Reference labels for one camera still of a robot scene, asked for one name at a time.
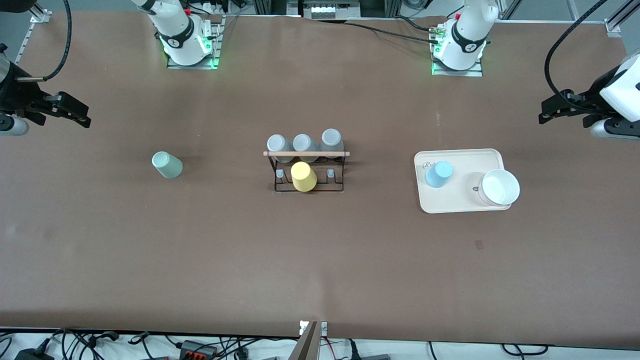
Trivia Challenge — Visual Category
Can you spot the pale green cup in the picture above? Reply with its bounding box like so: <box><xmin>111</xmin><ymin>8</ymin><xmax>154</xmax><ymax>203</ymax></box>
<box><xmin>151</xmin><ymin>151</ymin><xmax>184</xmax><ymax>180</ymax></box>

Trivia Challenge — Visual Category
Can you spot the light blue cup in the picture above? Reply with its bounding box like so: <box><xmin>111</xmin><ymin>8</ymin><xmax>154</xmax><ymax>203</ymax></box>
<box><xmin>425</xmin><ymin>160</ymin><xmax>454</xmax><ymax>189</ymax></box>

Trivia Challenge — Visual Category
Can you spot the white bowl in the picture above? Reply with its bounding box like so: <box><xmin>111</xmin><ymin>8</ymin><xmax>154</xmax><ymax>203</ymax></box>
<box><xmin>477</xmin><ymin>168</ymin><xmax>521</xmax><ymax>207</ymax></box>

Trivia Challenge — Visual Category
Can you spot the beige plastic tray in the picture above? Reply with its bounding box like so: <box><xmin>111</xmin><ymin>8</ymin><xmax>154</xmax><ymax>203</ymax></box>
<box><xmin>414</xmin><ymin>148</ymin><xmax>513</xmax><ymax>215</ymax></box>

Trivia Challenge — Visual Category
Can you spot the grey cup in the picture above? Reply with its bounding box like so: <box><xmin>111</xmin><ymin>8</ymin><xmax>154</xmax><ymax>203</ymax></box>
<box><xmin>292</xmin><ymin>133</ymin><xmax>321</xmax><ymax>163</ymax></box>
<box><xmin>266</xmin><ymin>134</ymin><xmax>296</xmax><ymax>164</ymax></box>
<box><xmin>320</xmin><ymin>128</ymin><xmax>345</xmax><ymax>160</ymax></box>

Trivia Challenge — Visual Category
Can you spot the black power adapter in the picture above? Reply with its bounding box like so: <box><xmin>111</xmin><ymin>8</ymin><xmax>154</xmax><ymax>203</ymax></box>
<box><xmin>14</xmin><ymin>347</ymin><xmax>56</xmax><ymax>360</ymax></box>

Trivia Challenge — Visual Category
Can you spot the yellow cup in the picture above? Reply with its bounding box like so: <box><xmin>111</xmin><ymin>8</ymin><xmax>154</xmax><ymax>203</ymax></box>
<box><xmin>290</xmin><ymin>161</ymin><xmax>318</xmax><ymax>193</ymax></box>

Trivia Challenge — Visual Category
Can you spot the black orange connector block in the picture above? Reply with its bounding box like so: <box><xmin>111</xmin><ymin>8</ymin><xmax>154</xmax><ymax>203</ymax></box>
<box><xmin>180</xmin><ymin>340</ymin><xmax>218</xmax><ymax>360</ymax></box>

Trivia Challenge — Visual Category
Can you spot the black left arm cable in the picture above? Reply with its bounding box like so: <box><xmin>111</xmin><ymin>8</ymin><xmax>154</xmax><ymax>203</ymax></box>
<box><xmin>544</xmin><ymin>0</ymin><xmax>611</xmax><ymax>115</ymax></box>

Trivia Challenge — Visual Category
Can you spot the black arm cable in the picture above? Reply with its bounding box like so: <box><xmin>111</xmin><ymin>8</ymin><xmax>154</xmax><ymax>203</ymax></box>
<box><xmin>544</xmin><ymin>0</ymin><xmax>611</xmax><ymax>115</ymax></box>
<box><xmin>16</xmin><ymin>0</ymin><xmax>72</xmax><ymax>82</ymax></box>

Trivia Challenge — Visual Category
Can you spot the aluminium edge rail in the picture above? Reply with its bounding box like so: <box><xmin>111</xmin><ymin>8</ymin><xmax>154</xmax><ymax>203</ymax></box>
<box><xmin>15</xmin><ymin>22</ymin><xmax>37</xmax><ymax>63</ymax></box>

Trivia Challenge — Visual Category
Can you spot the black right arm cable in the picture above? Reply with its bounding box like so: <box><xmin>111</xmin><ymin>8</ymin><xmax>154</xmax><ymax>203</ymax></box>
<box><xmin>16</xmin><ymin>0</ymin><xmax>72</xmax><ymax>82</ymax></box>

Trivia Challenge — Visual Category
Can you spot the aluminium frame rail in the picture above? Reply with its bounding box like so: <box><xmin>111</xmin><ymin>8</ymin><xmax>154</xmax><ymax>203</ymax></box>
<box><xmin>607</xmin><ymin>0</ymin><xmax>640</xmax><ymax>31</ymax></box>

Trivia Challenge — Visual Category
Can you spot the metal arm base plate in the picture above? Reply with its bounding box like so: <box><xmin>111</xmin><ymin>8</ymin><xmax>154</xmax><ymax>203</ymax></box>
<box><xmin>431</xmin><ymin>22</ymin><xmax>484</xmax><ymax>77</ymax></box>
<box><xmin>166</xmin><ymin>15</ymin><xmax>223</xmax><ymax>70</ymax></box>

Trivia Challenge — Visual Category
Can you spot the short black table cable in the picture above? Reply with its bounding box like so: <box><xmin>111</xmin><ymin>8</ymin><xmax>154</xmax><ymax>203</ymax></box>
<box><xmin>392</xmin><ymin>15</ymin><xmax>446</xmax><ymax>35</ymax></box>

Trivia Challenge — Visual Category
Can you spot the long black table cable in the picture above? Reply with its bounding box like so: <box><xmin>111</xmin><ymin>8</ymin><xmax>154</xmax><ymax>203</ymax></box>
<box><xmin>312</xmin><ymin>19</ymin><xmax>443</xmax><ymax>45</ymax></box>

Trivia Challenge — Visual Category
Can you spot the black looped floor cable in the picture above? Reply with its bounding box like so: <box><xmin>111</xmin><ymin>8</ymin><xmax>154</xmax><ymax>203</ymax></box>
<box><xmin>501</xmin><ymin>343</ymin><xmax>549</xmax><ymax>357</ymax></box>

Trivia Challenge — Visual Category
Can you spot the black wire cup rack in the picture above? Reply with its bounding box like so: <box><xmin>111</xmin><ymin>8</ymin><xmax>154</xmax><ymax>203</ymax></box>
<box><xmin>263</xmin><ymin>149</ymin><xmax>351</xmax><ymax>195</ymax></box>

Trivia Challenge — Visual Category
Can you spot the white mounting bracket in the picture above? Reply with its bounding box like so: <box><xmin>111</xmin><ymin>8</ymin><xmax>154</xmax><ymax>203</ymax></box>
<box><xmin>299</xmin><ymin>320</ymin><xmax>328</xmax><ymax>337</ymax></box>

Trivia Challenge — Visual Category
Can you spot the grey metal camera post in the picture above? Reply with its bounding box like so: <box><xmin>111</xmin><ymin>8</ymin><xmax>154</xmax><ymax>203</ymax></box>
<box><xmin>287</xmin><ymin>321</ymin><xmax>321</xmax><ymax>360</ymax></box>

